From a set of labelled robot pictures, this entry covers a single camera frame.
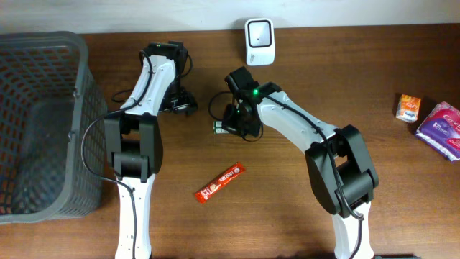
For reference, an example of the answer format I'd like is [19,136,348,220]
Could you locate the green white gum pack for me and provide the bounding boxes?
[213,121,229,135]

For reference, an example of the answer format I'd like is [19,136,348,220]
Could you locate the red Nescafe coffee sachet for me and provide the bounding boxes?
[195,162,246,204]

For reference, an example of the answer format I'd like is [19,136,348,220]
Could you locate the small orange box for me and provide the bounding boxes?
[395,94,421,123]

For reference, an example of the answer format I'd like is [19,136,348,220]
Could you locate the red purple Carefree pad pack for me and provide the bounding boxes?
[415,101,459,162]

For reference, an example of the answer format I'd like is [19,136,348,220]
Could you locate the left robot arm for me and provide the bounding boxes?
[103,41,198,258]

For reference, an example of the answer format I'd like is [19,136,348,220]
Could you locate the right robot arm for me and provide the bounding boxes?
[221,67,380,258]

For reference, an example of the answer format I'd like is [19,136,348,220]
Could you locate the white barcode scanner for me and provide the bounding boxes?
[244,18,275,66]

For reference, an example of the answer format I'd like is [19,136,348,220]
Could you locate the grey plastic mesh basket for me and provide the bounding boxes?
[1,32,107,224]

